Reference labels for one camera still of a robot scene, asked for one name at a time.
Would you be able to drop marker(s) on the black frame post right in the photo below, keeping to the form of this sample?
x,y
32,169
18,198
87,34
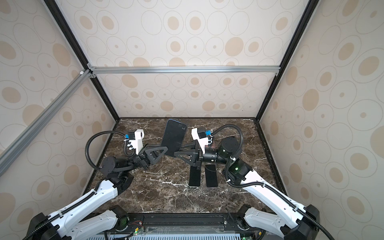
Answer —
x,y
302,25

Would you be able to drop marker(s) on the black frame post left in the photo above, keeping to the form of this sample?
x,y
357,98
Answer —
x,y
62,23

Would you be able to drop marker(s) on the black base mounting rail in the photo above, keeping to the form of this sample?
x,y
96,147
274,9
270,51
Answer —
x,y
183,223

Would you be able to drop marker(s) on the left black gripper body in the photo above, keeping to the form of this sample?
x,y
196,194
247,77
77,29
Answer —
x,y
141,161

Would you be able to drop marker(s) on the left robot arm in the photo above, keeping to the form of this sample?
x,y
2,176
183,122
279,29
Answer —
x,y
70,222

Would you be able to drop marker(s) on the black frame post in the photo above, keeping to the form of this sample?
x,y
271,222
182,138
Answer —
x,y
62,23
302,25

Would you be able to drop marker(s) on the diagonal aluminium rail left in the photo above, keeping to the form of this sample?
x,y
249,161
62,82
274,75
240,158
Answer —
x,y
25,138

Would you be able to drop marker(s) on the black phone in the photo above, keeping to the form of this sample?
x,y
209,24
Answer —
x,y
195,177
173,136

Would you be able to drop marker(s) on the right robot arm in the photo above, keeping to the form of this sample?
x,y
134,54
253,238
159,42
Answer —
x,y
289,220

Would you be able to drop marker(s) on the horizontal aluminium rail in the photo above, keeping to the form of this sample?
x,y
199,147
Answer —
x,y
185,70

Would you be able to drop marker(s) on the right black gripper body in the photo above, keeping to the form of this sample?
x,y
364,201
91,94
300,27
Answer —
x,y
198,164

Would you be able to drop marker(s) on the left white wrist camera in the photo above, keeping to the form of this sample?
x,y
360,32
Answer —
x,y
134,141

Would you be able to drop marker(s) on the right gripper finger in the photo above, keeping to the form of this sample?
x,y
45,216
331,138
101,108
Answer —
x,y
191,157
189,146

